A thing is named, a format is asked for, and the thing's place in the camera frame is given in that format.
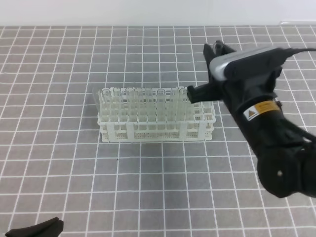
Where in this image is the black camera cable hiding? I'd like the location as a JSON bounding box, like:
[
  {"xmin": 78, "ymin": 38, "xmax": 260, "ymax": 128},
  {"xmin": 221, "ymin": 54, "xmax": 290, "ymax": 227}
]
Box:
[{"xmin": 283, "ymin": 48, "xmax": 316, "ymax": 55}]

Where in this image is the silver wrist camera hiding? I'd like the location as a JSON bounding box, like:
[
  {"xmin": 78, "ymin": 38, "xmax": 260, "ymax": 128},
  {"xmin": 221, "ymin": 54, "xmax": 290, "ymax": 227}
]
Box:
[{"xmin": 208, "ymin": 47, "xmax": 295, "ymax": 81}]

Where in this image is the white test tube rack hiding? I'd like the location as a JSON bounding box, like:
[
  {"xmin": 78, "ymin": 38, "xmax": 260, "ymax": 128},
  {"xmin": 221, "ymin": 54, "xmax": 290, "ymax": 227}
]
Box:
[{"xmin": 97, "ymin": 87, "xmax": 216, "ymax": 142}]

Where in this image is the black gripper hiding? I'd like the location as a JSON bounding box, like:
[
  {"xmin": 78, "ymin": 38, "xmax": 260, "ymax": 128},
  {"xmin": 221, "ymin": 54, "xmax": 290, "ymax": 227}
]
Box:
[{"xmin": 187, "ymin": 40, "xmax": 281, "ymax": 121}]

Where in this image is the clear tube leftmost leaning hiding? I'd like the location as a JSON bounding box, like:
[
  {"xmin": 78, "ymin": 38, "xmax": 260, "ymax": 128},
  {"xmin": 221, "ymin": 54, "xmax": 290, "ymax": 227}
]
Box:
[{"xmin": 92, "ymin": 88, "xmax": 100, "ymax": 114}]

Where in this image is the clear glass test tube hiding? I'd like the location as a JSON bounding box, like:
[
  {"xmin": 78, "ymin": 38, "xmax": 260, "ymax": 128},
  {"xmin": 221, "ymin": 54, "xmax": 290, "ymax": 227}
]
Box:
[{"xmin": 212, "ymin": 40, "xmax": 224, "ymax": 57}]

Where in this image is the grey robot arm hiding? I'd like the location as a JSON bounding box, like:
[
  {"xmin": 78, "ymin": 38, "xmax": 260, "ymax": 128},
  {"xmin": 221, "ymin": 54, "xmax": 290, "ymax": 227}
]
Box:
[{"xmin": 187, "ymin": 40, "xmax": 316, "ymax": 198}]

